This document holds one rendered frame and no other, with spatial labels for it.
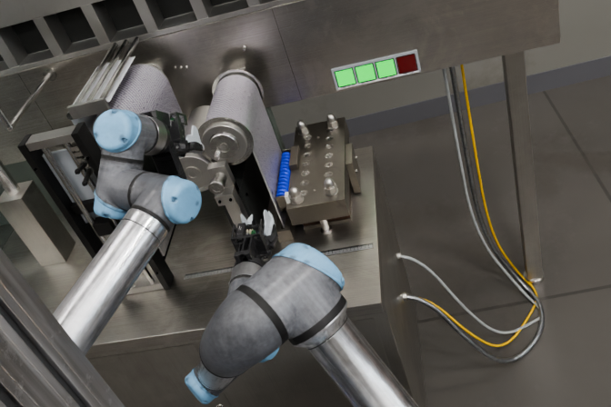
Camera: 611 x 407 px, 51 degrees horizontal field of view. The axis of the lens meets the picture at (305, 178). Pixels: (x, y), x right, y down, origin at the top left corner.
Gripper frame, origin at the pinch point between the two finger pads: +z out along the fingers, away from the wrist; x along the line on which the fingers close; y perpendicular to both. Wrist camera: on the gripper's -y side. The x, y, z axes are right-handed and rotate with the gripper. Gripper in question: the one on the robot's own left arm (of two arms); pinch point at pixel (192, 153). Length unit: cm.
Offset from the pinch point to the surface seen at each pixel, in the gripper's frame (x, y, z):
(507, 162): -87, -9, 198
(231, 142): -4.3, 3.1, 16.5
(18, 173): 84, 13, 54
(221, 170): 0.6, -3.1, 19.5
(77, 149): 27.5, 6.3, -0.9
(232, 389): 16, -64, 40
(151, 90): 16.7, 21.8, 21.1
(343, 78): -31, 19, 47
